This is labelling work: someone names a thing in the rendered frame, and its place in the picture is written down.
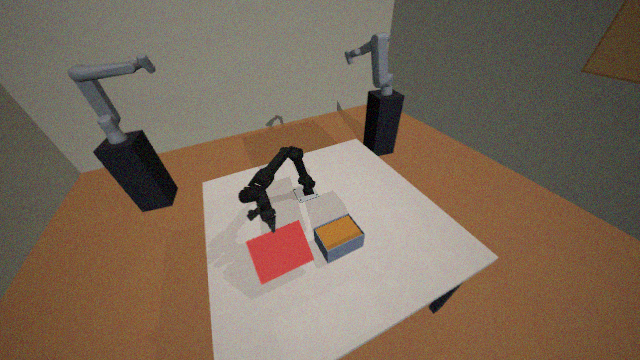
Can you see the red lid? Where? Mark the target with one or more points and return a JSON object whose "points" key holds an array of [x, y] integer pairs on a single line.
{"points": [[276, 253]]}

